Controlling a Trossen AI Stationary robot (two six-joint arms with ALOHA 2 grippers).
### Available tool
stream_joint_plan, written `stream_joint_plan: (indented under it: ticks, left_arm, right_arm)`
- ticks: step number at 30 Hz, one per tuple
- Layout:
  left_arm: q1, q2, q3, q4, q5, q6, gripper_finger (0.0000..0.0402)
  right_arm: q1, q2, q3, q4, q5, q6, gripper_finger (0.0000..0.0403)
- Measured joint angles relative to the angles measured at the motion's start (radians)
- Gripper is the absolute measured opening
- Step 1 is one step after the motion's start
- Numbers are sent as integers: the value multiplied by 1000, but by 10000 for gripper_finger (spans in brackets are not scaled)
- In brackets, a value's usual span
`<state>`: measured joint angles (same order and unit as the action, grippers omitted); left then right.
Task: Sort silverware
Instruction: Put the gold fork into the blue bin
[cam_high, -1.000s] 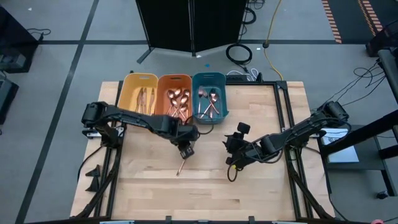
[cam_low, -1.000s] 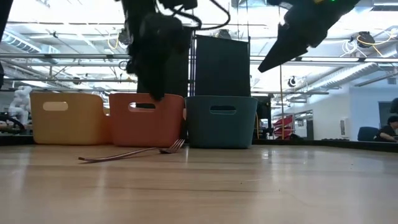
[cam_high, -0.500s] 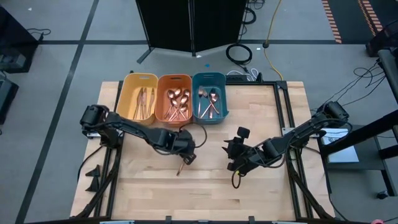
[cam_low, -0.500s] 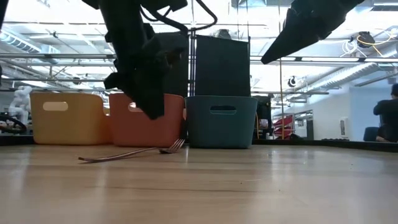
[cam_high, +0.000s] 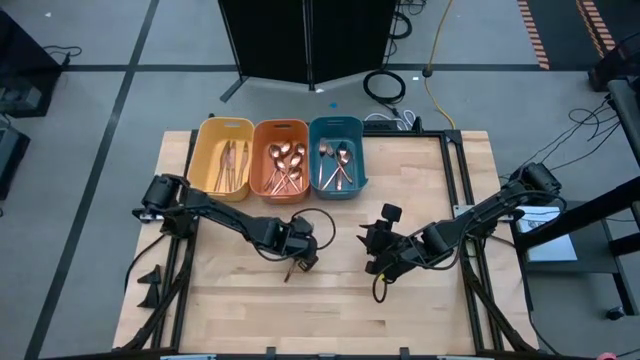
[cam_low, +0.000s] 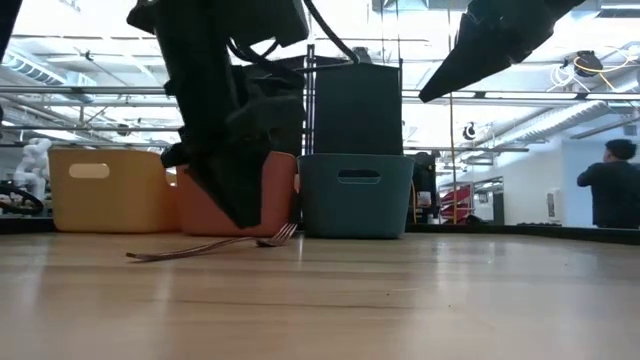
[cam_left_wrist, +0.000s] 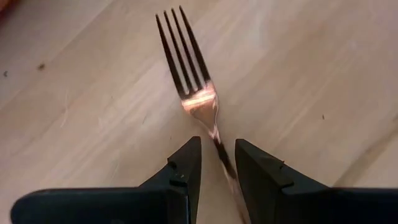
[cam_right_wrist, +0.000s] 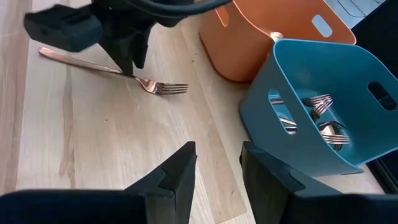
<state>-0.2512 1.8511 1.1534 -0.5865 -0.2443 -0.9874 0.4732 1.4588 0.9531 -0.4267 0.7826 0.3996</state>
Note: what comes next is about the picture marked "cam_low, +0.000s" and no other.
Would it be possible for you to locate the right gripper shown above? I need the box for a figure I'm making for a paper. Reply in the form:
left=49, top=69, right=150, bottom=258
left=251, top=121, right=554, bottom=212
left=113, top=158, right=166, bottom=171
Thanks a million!
left=418, top=0, right=585, bottom=103

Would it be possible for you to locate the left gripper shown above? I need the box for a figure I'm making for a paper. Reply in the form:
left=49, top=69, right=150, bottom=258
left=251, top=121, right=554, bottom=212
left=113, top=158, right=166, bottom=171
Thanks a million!
left=160, top=64, right=306, bottom=230

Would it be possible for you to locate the rose gold fork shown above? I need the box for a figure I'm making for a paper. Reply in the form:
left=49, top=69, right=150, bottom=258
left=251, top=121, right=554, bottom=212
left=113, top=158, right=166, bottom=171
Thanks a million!
left=124, top=222, right=300, bottom=263

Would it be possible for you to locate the orange plastic bin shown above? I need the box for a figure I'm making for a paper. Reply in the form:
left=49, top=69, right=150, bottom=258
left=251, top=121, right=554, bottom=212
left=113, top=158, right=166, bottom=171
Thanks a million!
left=175, top=151, right=300, bottom=238

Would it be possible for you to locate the black folding partition screen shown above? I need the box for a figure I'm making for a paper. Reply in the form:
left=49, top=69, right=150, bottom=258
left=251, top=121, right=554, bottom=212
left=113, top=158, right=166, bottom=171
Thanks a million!
left=279, top=43, right=405, bottom=156

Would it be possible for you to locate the teal plastic bin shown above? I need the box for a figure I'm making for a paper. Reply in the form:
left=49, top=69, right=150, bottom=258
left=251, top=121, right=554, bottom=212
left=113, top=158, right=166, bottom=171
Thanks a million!
left=297, top=153, right=415, bottom=240

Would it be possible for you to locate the black device behind table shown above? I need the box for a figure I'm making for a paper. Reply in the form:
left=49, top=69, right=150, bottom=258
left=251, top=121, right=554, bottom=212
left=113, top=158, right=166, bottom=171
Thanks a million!
left=410, top=151, right=439, bottom=225

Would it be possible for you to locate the yellow plastic bin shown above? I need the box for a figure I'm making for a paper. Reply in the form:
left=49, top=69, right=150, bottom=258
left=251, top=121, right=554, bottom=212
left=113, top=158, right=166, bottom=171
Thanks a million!
left=48, top=148, right=180, bottom=234

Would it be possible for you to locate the red cart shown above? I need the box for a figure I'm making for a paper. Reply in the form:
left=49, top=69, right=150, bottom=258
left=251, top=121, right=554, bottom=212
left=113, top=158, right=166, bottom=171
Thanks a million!
left=438, top=184, right=474, bottom=224

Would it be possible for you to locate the grey horizontal metal bar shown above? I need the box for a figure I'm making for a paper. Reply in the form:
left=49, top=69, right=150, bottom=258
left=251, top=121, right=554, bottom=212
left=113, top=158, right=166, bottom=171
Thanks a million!
left=0, top=85, right=640, bottom=99

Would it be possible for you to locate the person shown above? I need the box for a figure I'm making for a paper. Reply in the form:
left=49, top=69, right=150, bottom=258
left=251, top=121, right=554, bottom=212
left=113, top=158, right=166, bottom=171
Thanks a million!
left=576, top=138, right=640, bottom=230

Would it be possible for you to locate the white robot figure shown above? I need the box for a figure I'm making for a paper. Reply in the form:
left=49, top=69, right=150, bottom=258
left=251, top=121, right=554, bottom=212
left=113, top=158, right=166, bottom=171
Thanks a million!
left=13, top=137, right=54, bottom=201

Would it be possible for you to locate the cable reel with yellow cable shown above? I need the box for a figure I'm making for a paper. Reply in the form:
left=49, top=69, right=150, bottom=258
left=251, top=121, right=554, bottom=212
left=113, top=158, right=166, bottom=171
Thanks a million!
left=572, top=49, right=606, bottom=79

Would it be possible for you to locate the white wall unit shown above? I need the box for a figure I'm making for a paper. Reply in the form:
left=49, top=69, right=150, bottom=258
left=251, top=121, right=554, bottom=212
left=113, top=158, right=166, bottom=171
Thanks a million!
left=545, top=188, right=564, bottom=224

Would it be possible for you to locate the black curved cable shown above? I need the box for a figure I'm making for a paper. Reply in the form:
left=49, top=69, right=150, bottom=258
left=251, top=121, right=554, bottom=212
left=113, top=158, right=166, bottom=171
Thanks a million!
left=0, top=183, right=45, bottom=217

